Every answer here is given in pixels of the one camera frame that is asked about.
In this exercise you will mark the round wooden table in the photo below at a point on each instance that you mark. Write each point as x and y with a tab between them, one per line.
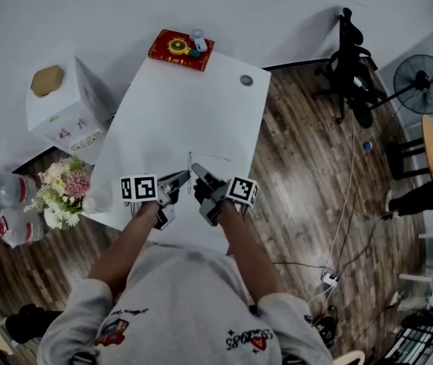
432	146

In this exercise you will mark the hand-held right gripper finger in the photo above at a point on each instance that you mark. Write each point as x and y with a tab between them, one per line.
202	191
206	176

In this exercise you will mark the white cardboard box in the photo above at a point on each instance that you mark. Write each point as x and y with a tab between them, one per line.
68	124

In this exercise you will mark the red hardcover book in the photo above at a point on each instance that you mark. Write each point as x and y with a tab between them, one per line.
159	49

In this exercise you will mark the black pedestal fan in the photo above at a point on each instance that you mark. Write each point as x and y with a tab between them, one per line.
423	84

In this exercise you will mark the grey table grommet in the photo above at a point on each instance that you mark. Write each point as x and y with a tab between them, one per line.
246	80

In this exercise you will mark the beige curved chair back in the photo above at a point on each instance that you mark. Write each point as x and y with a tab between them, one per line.
349	357

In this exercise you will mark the person's right forearm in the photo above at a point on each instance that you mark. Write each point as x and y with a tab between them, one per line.
250	257

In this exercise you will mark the white power strip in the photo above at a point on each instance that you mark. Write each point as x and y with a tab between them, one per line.
330	279

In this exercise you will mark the small white handheld fan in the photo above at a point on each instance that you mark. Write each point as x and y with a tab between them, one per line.
199	38

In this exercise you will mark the person's grey sweatshirt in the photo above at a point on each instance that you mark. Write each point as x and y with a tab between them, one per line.
186	306

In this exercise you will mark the black device with white label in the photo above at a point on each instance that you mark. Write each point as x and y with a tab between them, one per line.
324	329

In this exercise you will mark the black mesh chair with headrest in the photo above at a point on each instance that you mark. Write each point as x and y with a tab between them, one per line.
347	70

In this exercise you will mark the person's left forearm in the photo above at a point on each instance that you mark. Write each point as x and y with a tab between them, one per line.
125	249

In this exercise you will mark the black stool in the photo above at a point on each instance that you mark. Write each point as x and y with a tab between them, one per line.
397	162

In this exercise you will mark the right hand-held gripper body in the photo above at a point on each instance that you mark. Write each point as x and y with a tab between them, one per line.
241	190

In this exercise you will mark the white vase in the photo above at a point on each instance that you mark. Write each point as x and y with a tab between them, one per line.
100	202

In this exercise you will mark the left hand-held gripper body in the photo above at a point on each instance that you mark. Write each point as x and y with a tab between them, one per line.
140	188

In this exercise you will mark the small blue ball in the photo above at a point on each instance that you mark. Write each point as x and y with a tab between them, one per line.
367	145

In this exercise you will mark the tan octagonal box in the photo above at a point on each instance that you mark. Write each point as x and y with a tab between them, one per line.
47	81

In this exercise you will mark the black padded office chair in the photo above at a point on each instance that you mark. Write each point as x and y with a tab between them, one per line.
26	323

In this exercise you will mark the white square table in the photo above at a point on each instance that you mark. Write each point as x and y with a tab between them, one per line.
186	116

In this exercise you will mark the pink and white flower bouquet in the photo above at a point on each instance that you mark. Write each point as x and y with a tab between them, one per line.
64	192

